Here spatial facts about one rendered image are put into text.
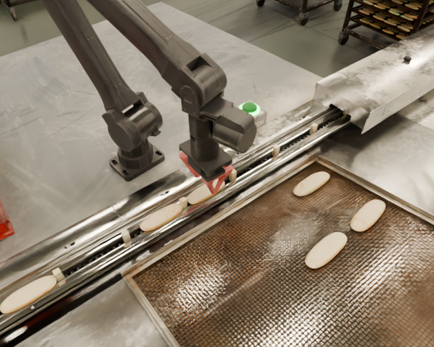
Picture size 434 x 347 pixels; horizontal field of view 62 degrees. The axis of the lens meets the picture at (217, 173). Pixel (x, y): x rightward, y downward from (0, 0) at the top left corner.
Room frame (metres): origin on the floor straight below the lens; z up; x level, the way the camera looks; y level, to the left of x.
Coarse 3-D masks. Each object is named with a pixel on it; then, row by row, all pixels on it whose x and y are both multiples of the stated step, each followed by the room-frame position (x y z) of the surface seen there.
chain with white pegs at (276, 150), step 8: (344, 112) 0.84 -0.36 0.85; (312, 128) 0.75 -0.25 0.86; (320, 128) 0.78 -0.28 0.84; (304, 136) 0.74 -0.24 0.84; (272, 152) 0.67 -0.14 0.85; (264, 160) 0.65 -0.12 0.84; (248, 168) 0.62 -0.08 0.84; (232, 176) 0.58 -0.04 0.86; (184, 200) 0.50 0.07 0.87; (184, 208) 0.49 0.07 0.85; (128, 232) 0.42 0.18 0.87; (136, 232) 0.44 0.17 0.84; (128, 240) 0.41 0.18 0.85; (112, 248) 0.40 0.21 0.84; (96, 256) 0.38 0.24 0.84; (56, 272) 0.33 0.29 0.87; (72, 272) 0.34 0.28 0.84; (56, 280) 0.33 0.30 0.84; (0, 312) 0.27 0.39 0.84
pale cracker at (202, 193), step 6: (216, 180) 0.56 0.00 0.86; (204, 186) 0.55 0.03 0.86; (222, 186) 0.55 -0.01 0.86; (192, 192) 0.53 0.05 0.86; (198, 192) 0.53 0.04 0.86; (204, 192) 0.53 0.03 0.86; (210, 192) 0.53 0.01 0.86; (216, 192) 0.53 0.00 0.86; (192, 198) 0.51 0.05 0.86; (198, 198) 0.51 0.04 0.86; (204, 198) 0.51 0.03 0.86
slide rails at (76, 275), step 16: (336, 112) 0.84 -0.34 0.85; (304, 128) 0.76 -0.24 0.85; (272, 144) 0.70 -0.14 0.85; (256, 160) 0.64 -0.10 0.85; (272, 160) 0.64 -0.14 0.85; (240, 176) 0.59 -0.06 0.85; (160, 208) 0.49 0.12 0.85; (192, 208) 0.49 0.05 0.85; (128, 224) 0.45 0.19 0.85; (112, 240) 0.41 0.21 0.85; (80, 256) 0.37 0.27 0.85; (112, 256) 0.37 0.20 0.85; (48, 272) 0.34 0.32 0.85; (80, 272) 0.34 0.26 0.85; (16, 288) 0.31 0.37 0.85; (0, 304) 0.28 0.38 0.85; (0, 320) 0.25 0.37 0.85
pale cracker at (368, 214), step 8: (376, 200) 0.45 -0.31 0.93; (368, 208) 0.43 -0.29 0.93; (376, 208) 0.43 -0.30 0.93; (384, 208) 0.43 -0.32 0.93; (360, 216) 0.41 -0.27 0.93; (368, 216) 0.41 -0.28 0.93; (376, 216) 0.41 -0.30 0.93; (352, 224) 0.39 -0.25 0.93; (360, 224) 0.39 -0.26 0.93; (368, 224) 0.39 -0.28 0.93
